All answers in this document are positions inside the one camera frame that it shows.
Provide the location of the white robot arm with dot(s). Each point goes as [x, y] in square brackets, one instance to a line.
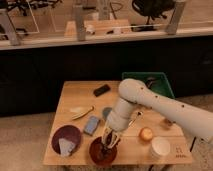
[133, 92]

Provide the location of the wooden table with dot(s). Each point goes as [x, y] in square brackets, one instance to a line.
[130, 150]

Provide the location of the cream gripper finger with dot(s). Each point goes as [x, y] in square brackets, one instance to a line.
[106, 132]
[115, 137]

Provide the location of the red yellow apple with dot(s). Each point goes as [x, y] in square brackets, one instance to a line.
[146, 134]

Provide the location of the yellow banana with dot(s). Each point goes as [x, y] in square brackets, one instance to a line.
[79, 112]

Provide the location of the black office chair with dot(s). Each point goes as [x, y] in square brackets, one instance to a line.
[152, 8]

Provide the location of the white bowl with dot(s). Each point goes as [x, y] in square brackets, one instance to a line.
[160, 147]

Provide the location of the black rectangular block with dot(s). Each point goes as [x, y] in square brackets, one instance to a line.
[101, 90]

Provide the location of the black tool in bin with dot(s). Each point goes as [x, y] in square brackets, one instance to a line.
[150, 81]

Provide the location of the grey folded cloth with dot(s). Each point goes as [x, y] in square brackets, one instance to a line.
[66, 147]

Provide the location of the blue cup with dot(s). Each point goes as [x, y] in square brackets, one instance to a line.
[105, 112]

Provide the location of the red bowl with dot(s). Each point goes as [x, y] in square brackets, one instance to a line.
[93, 154]

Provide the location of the dark purple plate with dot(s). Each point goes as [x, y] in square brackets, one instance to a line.
[69, 132]

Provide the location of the blue sponge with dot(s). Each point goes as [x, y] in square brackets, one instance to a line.
[91, 125]

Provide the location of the metal spoon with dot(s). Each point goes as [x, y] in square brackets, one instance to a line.
[140, 113]

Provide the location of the green plastic bin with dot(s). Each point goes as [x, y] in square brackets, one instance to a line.
[162, 85]

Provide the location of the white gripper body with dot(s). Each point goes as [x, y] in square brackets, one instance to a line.
[117, 124]

